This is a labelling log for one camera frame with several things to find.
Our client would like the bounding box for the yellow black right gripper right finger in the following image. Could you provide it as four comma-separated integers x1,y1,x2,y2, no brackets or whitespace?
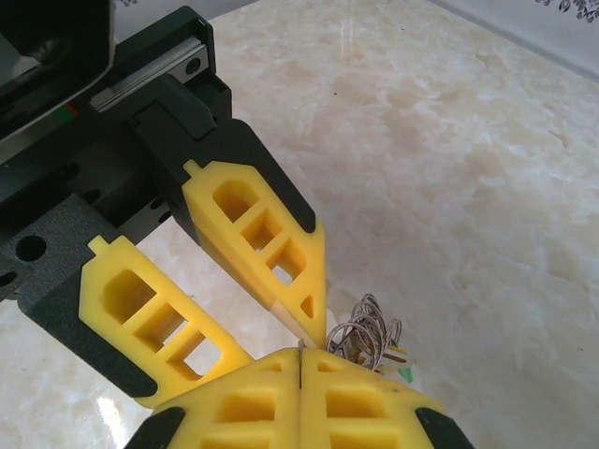
299,346,475,449

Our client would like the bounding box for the large metal keyring disc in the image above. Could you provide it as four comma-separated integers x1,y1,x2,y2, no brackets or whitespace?
325,292,406,375

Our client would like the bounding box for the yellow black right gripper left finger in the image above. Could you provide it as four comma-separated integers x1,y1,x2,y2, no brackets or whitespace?
122,346,301,449

